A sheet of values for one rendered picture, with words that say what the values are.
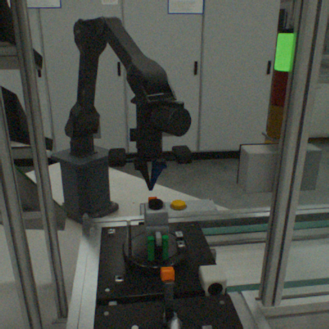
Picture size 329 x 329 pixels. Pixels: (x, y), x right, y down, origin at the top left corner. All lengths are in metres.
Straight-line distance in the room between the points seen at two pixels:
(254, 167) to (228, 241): 0.38
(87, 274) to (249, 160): 0.40
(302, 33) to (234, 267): 0.52
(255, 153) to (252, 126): 3.46
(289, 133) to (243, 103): 3.38
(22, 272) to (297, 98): 0.44
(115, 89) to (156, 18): 0.82
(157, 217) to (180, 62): 3.07
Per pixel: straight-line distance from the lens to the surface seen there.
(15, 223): 0.45
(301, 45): 0.49
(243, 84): 3.84
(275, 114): 0.53
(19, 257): 0.49
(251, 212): 0.94
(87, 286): 0.69
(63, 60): 3.65
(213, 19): 3.70
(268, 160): 0.54
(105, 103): 3.67
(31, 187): 0.63
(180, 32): 3.64
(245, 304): 0.67
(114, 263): 0.72
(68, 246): 0.99
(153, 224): 0.67
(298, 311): 0.70
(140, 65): 0.71
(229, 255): 0.84
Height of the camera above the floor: 1.41
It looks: 22 degrees down
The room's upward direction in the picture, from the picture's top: straight up
